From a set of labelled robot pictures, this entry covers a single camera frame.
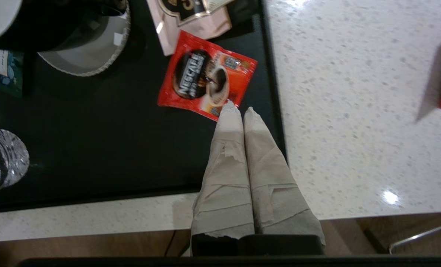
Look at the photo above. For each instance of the white round coaster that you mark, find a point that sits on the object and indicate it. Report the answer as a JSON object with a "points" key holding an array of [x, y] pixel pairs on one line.
{"points": [[90, 55]]}

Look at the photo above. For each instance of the clear water bottle red label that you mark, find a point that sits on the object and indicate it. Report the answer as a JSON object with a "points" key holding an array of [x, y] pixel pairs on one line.
{"points": [[3, 159]]}

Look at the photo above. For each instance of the pink tea sachet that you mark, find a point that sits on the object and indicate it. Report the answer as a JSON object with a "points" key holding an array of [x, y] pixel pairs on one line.
{"points": [[194, 27]]}

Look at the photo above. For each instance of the black mug white inside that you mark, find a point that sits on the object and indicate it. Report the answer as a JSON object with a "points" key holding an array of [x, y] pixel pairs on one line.
{"points": [[38, 26]]}

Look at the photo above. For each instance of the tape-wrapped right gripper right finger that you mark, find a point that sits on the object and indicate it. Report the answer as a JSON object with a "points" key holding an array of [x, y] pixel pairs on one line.
{"points": [[272, 185]]}

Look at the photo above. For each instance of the large red Nescafe sachet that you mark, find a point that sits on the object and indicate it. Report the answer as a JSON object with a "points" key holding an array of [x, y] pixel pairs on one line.
{"points": [[202, 74]]}

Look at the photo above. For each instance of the black rectangular serving tray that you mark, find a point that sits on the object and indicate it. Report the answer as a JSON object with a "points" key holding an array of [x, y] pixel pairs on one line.
{"points": [[105, 148]]}

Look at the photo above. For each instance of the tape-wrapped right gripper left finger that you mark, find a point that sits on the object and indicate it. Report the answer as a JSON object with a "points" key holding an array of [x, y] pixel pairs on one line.
{"points": [[226, 178]]}

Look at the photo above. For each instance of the dark green tea sachet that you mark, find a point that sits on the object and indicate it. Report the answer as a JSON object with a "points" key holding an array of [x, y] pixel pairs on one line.
{"points": [[1, 72]]}

